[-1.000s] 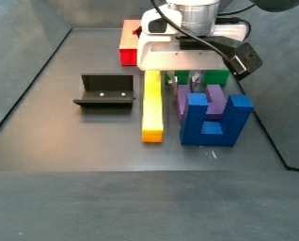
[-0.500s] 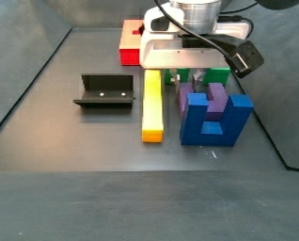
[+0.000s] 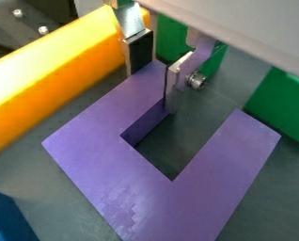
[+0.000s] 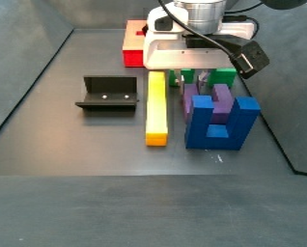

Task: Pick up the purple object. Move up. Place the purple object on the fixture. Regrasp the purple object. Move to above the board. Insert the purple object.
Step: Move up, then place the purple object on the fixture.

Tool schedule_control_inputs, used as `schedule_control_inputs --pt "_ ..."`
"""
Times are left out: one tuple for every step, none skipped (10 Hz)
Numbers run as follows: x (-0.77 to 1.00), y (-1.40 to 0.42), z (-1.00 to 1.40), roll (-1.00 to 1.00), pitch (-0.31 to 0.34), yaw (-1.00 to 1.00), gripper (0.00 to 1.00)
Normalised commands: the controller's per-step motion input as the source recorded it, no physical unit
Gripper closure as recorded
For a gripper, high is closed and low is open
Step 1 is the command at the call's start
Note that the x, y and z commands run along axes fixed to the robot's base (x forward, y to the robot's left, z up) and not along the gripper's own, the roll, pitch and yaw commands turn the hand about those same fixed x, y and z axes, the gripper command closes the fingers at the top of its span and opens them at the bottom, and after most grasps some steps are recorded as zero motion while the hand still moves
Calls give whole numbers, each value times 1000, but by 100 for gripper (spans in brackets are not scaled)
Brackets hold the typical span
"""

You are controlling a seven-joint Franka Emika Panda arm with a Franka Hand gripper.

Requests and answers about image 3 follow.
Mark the purple U-shaped block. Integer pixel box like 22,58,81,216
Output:
42,61,280,241

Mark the black angled fixture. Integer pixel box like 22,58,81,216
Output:
0,0,77,53

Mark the yellow long block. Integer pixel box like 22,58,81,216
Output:
0,4,152,158

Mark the green zigzag block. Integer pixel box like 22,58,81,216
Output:
117,0,299,149

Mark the blue U-shaped block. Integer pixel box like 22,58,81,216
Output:
0,193,38,241

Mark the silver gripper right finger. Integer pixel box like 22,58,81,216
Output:
164,27,216,113

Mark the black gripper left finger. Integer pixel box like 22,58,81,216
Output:
102,0,153,75

